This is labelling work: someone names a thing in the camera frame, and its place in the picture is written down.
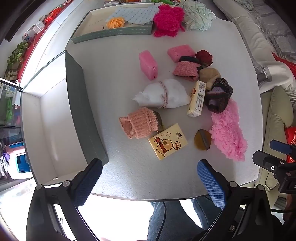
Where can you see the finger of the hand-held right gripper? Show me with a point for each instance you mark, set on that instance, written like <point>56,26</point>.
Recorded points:
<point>277,144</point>
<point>263,160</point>

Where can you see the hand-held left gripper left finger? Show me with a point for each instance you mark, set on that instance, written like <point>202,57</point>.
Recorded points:
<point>89,183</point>

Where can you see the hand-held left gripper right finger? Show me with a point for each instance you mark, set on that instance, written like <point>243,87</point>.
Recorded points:
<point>211,183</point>

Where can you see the brown round disc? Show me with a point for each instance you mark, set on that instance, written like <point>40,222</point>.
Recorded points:
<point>200,141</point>

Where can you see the light pink fluffy cloth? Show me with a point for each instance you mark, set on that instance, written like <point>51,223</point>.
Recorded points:
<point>227,132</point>

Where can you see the yellow cartoon tissue packet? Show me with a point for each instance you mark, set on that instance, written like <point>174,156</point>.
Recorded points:
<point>167,141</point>

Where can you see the deep green storage box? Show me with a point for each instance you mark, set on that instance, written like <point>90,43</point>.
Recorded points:
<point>53,129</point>

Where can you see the purple brown knit sock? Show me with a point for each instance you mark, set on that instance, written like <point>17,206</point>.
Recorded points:
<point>218,97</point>

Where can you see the pink knit sock olive cuff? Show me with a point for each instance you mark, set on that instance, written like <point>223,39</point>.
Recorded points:
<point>138,121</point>

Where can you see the beige knit sock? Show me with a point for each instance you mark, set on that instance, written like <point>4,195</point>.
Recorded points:
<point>209,75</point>

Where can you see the red bag white print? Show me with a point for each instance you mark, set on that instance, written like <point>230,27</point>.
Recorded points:
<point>291,143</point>

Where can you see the beige sofa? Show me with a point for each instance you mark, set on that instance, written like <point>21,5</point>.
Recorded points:
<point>274,111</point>

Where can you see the person's jeans legs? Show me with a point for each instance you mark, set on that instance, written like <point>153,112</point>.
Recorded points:
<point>175,222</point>

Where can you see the red cloth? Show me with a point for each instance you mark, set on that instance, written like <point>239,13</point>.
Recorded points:
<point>284,63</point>

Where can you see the cream tissue packet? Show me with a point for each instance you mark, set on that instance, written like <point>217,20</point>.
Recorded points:
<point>196,99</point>

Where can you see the glass display cabinet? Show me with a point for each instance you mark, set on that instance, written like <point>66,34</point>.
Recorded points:
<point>9,109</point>

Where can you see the dark red fabric rose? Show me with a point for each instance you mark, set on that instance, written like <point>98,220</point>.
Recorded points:
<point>204,58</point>

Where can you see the pink knit sock dark cuff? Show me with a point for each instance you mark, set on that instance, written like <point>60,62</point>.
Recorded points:
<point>185,70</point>

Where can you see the grey patterned blanket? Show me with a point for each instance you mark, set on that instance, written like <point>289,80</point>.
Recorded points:
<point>272,25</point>

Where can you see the pink sponge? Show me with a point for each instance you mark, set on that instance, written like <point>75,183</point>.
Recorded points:
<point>180,52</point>
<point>149,64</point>

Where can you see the green potted plant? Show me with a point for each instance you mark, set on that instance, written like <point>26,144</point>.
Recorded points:
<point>17,55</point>

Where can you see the white mint ruffled cloth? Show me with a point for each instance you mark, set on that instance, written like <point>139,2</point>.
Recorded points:
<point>198,16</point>

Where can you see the shallow green box lid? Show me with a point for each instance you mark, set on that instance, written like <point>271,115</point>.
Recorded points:
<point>92,23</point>

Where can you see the orange fabric rose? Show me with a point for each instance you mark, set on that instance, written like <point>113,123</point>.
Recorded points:
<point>115,23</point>

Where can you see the red counter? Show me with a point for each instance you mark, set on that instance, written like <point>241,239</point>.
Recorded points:
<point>46,25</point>

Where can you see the clear plastic box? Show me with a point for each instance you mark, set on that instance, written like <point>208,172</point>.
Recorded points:
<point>38,26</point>

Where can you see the hot pink fluffy cloth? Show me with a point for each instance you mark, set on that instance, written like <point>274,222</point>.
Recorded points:
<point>167,19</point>

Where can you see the blue dotted cloth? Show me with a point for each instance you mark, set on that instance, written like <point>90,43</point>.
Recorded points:
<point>136,14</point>

